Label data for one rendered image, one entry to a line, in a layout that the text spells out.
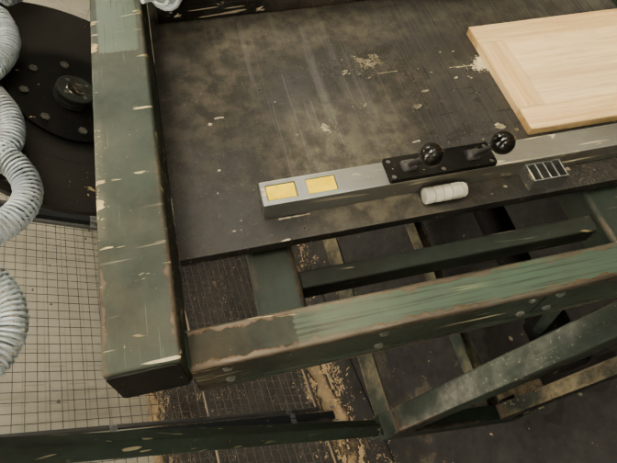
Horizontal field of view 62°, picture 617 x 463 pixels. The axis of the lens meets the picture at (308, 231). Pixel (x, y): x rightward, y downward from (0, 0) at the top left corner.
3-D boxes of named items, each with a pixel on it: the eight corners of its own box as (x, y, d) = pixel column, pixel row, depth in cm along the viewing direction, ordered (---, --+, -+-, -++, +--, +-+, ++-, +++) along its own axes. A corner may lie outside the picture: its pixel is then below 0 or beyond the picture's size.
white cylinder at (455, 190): (424, 208, 91) (465, 200, 92) (428, 197, 88) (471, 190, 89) (419, 194, 92) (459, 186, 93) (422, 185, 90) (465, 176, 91)
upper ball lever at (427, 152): (418, 175, 90) (450, 162, 77) (398, 179, 90) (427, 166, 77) (414, 154, 90) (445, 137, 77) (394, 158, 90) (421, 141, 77)
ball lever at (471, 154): (480, 164, 92) (522, 150, 79) (461, 168, 92) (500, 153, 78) (476, 144, 92) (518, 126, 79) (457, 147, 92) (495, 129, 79)
